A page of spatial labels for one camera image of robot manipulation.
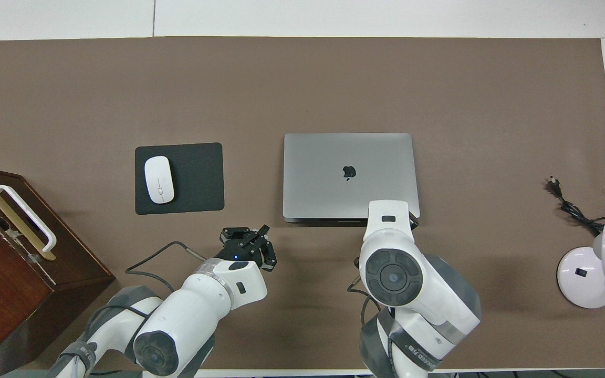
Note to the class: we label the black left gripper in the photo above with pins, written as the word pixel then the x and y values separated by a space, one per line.
pixel 237 252

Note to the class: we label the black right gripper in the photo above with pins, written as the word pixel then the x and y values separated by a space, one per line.
pixel 414 221

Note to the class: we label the silver laptop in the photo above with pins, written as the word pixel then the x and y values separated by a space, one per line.
pixel 323 178

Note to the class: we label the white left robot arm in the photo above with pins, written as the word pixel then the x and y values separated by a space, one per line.
pixel 192 315

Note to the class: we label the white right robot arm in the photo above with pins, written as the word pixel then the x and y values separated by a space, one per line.
pixel 397 273

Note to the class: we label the black mouse pad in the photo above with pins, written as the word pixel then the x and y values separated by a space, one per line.
pixel 197 178

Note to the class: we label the white computer mouse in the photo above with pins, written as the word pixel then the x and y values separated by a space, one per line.
pixel 159 180

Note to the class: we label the brown table mat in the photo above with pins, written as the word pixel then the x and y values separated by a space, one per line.
pixel 302 89

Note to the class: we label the white desk lamp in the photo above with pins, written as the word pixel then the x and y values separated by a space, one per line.
pixel 586 283

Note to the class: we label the dark wooden box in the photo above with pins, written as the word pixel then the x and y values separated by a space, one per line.
pixel 13 283

